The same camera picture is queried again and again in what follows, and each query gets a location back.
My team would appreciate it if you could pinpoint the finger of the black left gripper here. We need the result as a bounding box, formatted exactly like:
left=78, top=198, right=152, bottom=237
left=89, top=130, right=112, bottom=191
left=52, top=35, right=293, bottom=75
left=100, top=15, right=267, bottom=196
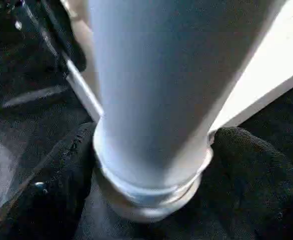
left=14, top=0, right=87, bottom=73

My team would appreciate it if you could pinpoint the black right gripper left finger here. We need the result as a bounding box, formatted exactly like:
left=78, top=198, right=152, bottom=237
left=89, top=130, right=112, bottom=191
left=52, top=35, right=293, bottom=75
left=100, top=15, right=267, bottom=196
left=0, top=122, right=98, bottom=240

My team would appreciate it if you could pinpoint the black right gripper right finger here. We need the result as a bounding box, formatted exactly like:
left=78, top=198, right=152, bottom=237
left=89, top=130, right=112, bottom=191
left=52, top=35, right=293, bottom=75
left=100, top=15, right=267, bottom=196
left=201, top=127, right=293, bottom=240

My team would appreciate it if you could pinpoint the white plastic table leg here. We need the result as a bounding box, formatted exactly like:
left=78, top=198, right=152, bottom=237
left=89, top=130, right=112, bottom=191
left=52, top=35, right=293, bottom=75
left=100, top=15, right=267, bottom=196
left=88, top=0, right=283, bottom=222

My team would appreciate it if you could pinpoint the white plastic table top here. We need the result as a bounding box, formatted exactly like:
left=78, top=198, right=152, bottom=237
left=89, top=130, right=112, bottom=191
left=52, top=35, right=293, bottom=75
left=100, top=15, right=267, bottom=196
left=60, top=0, right=293, bottom=135

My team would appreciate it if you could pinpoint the black plastic mat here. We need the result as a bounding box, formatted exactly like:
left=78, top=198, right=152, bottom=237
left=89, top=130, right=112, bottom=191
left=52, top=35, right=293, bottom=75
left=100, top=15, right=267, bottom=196
left=0, top=0, right=293, bottom=240

